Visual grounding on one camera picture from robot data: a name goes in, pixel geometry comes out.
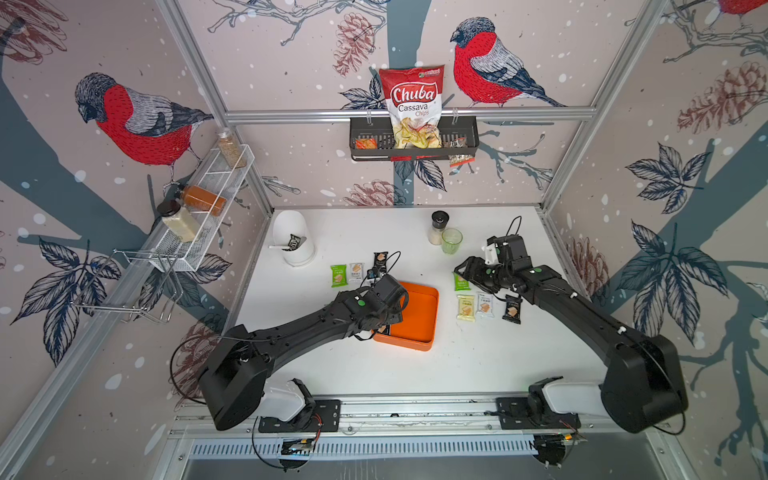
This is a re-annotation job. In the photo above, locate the black lid cream jar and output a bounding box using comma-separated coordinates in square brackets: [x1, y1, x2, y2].
[157, 199, 200, 243]

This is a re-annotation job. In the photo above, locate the cream yellow cookie packet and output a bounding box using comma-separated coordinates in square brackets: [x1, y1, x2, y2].
[457, 294, 476, 322]

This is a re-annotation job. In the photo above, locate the red Chuba cassava chips bag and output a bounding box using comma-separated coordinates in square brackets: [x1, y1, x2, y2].
[379, 65, 444, 149]

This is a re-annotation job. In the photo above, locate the orange storage box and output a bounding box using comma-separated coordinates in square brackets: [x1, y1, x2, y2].
[373, 282, 439, 352]

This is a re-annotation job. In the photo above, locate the black wire wall basket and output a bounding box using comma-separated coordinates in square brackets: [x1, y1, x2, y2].
[349, 117, 479, 161]

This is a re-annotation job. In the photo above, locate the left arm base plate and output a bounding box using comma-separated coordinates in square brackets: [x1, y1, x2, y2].
[257, 399, 341, 433]

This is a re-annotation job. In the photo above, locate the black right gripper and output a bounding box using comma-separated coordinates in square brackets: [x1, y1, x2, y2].
[451, 256, 511, 292]

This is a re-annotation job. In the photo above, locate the black cap spice shaker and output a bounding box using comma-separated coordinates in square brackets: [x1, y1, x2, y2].
[428, 210, 449, 246]

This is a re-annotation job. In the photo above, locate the glass jar of grains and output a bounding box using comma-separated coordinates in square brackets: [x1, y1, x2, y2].
[217, 128, 247, 169]

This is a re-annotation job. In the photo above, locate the white rounded container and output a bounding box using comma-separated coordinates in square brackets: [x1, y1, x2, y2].
[268, 210, 316, 267]

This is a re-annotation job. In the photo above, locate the orange sauce bottle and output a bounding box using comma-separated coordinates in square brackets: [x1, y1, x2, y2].
[175, 185, 227, 217]

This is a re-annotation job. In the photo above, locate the green translucent cup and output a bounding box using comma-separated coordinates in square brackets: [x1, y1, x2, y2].
[441, 228, 463, 255]

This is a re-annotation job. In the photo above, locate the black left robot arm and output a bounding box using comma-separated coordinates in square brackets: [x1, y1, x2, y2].
[196, 274, 409, 431]

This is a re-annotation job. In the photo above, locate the black cookie packet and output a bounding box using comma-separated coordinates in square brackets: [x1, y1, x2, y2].
[502, 295, 522, 324]
[373, 251, 389, 276]

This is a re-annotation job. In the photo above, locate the white cookie packet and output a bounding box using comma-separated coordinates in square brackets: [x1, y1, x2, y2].
[476, 293, 495, 319]
[347, 262, 366, 283]

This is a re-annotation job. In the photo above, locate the white wire wall shelf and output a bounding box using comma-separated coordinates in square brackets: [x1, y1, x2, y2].
[125, 144, 255, 272]

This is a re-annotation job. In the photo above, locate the chrome wire rack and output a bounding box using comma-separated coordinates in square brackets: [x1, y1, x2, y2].
[70, 248, 183, 325]

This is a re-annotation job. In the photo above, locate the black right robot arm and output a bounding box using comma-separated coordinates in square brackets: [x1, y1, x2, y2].
[454, 257, 688, 433]

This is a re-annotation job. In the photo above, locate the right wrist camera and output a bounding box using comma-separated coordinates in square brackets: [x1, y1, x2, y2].
[482, 234, 530, 266]

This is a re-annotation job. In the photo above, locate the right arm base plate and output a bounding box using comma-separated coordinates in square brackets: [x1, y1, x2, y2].
[492, 396, 581, 430]

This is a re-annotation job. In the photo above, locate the green cookie packet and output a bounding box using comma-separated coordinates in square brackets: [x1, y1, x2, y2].
[331, 264, 348, 288]
[454, 274, 472, 292]

